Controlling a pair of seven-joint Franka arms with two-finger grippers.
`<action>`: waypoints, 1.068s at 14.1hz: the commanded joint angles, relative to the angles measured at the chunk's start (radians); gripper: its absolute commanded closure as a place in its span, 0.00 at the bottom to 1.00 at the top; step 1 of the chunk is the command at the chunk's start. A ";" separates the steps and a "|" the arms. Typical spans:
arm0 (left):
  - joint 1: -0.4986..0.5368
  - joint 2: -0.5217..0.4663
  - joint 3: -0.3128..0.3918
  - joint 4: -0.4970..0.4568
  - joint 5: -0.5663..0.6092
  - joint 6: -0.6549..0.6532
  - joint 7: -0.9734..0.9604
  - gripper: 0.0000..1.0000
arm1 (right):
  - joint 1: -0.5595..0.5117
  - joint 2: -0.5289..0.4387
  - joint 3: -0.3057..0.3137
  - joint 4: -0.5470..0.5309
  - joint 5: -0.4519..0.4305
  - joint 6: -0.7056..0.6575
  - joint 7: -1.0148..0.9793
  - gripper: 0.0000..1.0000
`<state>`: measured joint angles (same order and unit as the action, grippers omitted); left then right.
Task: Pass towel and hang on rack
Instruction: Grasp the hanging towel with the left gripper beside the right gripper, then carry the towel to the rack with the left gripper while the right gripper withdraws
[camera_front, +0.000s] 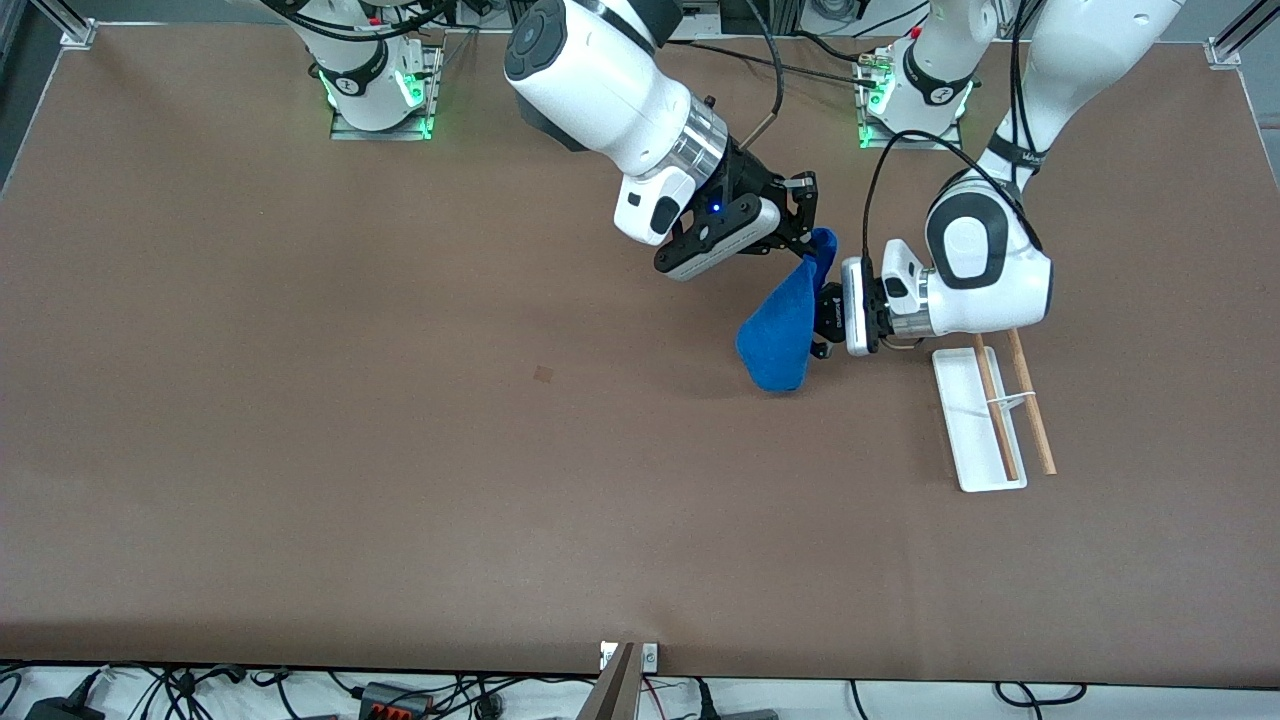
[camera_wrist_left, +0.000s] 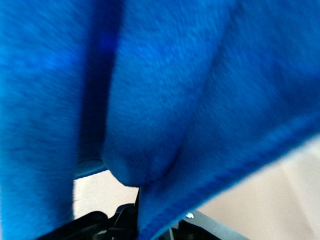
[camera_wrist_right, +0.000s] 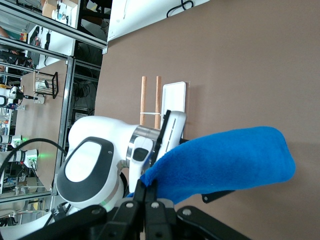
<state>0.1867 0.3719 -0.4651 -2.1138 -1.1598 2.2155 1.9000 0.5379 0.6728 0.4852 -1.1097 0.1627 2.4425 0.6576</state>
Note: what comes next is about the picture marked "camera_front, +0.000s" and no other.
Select black power adapter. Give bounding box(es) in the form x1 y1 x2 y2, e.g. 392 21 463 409
24 668 109 720

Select aluminium corner profile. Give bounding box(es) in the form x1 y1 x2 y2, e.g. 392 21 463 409
28 0 99 50
1204 0 1280 70

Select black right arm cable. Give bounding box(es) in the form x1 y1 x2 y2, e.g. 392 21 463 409
744 0 788 147

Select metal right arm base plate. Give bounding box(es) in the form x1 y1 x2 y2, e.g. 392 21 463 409
330 43 444 142

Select white rack with wooden rods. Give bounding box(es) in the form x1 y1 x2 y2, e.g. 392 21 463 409
931 328 1059 494

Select silver pole bracket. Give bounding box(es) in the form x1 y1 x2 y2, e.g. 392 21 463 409
600 641 660 674

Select black power strip orange switches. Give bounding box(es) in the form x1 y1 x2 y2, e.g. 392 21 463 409
358 681 438 720

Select black cable on table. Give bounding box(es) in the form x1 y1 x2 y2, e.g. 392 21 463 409
666 36 883 91

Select looped black cable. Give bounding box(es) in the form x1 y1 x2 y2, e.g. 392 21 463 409
994 681 1089 708

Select blue towel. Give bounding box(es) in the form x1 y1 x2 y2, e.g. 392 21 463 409
735 227 840 394

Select grey camera pole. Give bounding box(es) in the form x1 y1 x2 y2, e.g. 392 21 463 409
577 642 642 720

